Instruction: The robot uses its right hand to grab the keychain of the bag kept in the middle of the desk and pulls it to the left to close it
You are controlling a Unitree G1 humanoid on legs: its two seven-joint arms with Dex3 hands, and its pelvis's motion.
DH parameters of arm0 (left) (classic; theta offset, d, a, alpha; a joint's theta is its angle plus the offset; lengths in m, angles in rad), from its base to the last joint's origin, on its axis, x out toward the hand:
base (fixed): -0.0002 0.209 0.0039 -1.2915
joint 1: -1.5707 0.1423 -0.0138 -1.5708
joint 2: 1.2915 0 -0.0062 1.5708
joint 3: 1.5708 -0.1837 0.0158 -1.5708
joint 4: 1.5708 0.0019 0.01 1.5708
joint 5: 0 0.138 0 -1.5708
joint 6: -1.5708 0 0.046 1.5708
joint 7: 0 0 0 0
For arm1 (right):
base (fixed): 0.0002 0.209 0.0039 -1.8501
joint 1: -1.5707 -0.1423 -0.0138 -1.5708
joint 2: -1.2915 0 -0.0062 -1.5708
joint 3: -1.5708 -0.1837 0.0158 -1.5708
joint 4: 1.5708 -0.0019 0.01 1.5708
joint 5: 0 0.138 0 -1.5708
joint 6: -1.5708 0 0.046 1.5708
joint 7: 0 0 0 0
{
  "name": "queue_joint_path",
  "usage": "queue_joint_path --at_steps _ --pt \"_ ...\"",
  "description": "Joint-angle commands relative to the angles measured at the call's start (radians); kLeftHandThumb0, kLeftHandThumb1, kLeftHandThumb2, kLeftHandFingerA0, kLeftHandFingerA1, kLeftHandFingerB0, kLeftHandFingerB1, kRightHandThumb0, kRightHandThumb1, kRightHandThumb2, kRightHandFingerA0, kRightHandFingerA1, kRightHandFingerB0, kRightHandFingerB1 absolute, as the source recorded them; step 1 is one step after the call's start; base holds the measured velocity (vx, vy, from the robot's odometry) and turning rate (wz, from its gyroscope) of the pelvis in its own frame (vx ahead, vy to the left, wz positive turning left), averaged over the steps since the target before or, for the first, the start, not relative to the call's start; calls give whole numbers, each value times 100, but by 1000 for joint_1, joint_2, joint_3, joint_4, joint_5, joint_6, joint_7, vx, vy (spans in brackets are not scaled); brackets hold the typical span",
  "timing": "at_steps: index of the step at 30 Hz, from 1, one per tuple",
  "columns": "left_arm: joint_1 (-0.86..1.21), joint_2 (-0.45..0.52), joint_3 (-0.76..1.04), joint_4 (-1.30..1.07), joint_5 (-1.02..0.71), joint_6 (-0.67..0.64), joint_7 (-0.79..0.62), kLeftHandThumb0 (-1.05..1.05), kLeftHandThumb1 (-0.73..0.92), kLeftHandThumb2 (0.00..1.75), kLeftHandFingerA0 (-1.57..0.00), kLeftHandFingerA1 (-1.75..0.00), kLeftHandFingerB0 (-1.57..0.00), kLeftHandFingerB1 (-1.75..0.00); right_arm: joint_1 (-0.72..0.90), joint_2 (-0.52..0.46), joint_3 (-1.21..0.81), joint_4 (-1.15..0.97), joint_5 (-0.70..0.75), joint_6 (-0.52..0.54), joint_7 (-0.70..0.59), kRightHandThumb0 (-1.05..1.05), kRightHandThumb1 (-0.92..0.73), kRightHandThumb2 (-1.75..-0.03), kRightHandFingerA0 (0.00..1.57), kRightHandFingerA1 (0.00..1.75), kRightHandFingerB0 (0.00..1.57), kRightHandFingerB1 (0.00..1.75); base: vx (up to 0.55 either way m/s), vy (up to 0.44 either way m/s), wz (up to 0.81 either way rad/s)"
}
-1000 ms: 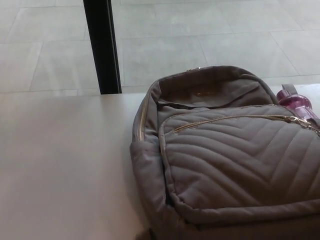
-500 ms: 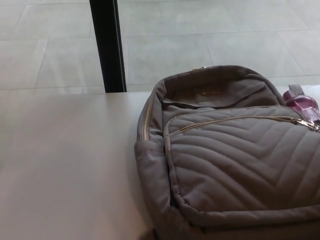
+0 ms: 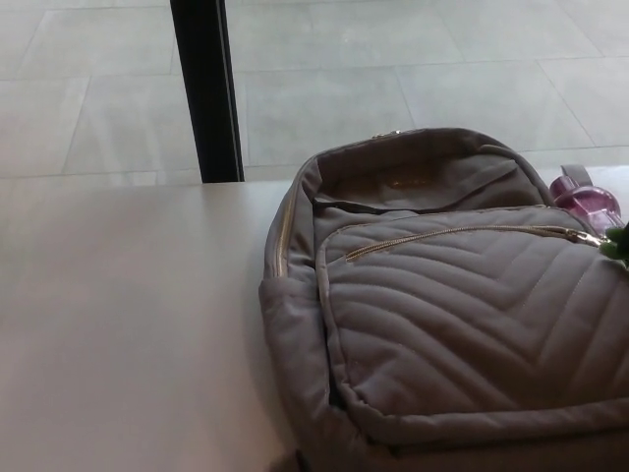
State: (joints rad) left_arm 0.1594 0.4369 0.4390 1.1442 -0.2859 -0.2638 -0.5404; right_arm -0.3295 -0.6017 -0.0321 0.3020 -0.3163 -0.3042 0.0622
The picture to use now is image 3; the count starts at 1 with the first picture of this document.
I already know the grey quilted backpack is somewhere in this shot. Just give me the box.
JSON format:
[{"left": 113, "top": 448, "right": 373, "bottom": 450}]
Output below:
[{"left": 257, "top": 127, "right": 629, "bottom": 472}]

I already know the pink transparent water bottle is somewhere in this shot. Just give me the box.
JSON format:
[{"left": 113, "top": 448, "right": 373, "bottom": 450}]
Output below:
[{"left": 548, "top": 175, "right": 625, "bottom": 236}]

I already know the black window frame post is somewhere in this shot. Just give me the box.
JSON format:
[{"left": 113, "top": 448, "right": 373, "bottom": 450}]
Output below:
[{"left": 168, "top": 0, "right": 246, "bottom": 184}]

